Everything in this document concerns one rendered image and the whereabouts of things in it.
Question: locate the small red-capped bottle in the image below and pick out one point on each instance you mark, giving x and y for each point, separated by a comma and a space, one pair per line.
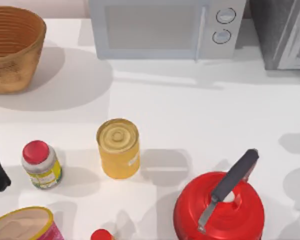
101, 235

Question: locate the yellow can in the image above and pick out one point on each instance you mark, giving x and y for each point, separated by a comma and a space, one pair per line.
118, 150

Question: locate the microwave knob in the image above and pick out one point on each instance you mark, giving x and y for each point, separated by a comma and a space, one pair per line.
221, 36
225, 15

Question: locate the red-capped jar with yellow label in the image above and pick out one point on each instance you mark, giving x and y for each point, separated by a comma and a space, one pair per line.
41, 165

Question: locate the pink and yellow tub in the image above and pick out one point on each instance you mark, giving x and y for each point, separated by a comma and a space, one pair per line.
25, 225

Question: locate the brown woven basket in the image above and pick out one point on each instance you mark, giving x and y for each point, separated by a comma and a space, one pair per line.
12, 50

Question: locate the pale microwave oven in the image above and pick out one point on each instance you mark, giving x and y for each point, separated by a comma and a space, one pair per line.
150, 30

